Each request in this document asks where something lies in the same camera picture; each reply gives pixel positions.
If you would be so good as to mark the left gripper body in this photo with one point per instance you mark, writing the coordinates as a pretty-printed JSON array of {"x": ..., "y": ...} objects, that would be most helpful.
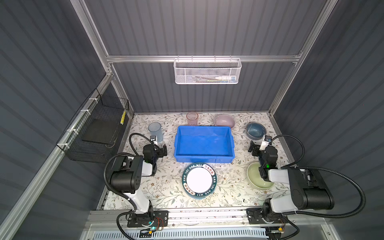
[{"x": 162, "y": 150}]

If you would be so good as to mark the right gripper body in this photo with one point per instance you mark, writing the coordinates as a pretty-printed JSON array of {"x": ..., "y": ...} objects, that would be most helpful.
[{"x": 255, "y": 150}]

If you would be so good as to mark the green rimmed white plate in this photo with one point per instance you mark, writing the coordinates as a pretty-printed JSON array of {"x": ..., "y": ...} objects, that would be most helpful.
[{"x": 199, "y": 180}]

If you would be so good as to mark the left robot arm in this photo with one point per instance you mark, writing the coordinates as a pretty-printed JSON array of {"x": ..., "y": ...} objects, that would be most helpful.
[{"x": 124, "y": 171}]

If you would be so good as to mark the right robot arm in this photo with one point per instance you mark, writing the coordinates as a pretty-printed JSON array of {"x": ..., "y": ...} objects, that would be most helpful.
[{"x": 308, "y": 190}]

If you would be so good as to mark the blue plastic bin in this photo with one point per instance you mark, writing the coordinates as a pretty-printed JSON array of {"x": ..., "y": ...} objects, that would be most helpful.
[{"x": 206, "y": 144}]

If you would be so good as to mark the light green bowl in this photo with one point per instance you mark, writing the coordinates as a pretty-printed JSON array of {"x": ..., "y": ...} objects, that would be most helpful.
[{"x": 254, "y": 178}]

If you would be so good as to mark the blue translucent cup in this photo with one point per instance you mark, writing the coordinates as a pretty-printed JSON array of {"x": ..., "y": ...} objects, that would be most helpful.
[{"x": 155, "y": 129}]

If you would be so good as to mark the dark blue bowl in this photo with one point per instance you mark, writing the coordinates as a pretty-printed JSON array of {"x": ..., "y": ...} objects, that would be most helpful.
[{"x": 255, "y": 131}]

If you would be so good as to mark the yellow tag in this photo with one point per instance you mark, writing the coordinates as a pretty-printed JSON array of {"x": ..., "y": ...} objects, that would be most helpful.
[{"x": 122, "y": 120}]

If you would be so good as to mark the floral table mat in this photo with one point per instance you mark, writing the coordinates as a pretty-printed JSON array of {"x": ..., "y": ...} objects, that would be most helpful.
[{"x": 165, "y": 189}]

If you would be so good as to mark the pink translucent cup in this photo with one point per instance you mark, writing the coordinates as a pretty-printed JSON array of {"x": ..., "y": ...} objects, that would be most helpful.
[{"x": 192, "y": 118}]

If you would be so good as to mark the black pad in basket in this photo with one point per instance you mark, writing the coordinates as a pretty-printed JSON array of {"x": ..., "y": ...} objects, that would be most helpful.
[{"x": 100, "y": 132}]

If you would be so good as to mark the pink bowl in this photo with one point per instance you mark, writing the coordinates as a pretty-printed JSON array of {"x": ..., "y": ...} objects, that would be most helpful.
[{"x": 224, "y": 120}]

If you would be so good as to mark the white vented strip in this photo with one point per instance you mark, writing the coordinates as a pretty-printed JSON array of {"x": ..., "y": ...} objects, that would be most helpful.
[{"x": 202, "y": 234}]

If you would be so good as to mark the pens in white basket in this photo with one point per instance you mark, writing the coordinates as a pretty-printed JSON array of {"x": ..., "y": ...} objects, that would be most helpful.
[{"x": 219, "y": 79}]

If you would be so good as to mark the black wire wall basket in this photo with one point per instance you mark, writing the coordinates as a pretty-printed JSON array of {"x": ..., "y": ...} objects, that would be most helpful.
[{"x": 101, "y": 107}]

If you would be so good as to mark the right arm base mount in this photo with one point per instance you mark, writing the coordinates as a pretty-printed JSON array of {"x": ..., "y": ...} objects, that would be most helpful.
[{"x": 260, "y": 216}]

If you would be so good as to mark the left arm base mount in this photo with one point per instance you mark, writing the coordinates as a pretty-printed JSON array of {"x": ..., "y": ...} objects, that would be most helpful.
[{"x": 155, "y": 219}]

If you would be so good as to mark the white wire mesh basket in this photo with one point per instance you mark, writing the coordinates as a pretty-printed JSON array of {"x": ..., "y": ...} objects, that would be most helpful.
[{"x": 186, "y": 68}]

